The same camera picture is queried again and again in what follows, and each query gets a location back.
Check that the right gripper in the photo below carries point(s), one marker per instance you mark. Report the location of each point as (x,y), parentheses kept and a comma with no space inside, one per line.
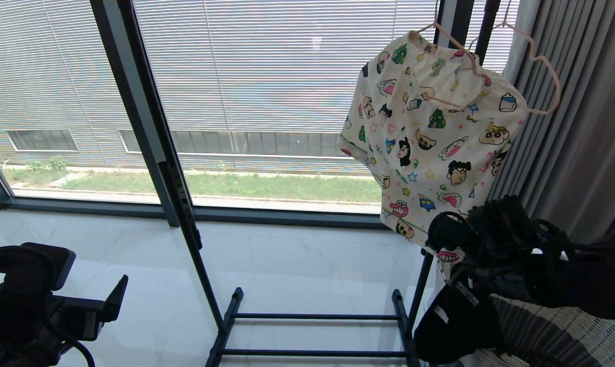
(506,275)

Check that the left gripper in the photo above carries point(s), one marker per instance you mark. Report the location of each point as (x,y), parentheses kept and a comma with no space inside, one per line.
(78,318)

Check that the black garment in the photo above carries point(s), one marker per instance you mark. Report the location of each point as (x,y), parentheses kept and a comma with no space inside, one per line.
(455,326)

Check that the cream printed garment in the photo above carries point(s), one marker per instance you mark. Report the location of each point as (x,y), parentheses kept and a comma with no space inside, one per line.
(429,153)

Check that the pink clothes hanger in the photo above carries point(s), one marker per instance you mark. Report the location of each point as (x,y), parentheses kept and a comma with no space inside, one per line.
(559,86)
(452,38)

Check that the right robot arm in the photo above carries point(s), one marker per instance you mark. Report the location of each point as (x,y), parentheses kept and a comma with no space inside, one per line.
(592,280)

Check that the white laundry basket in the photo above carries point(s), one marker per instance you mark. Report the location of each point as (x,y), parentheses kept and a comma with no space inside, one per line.
(552,336)

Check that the black clothes rack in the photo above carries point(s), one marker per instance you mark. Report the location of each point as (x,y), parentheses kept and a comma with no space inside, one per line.
(312,317)

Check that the beige curtain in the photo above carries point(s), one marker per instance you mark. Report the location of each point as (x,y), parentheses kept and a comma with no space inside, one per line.
(592,127)

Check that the window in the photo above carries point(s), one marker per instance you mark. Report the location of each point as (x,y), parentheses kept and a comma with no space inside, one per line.
(118,76)

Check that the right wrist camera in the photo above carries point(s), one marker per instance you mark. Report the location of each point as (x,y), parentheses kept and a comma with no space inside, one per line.
(498,219)

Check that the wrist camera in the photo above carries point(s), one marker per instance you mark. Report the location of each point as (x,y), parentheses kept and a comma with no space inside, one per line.
(498,219)
(27,265)

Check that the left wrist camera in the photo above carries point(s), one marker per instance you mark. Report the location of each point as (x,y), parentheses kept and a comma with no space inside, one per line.
(27,265)

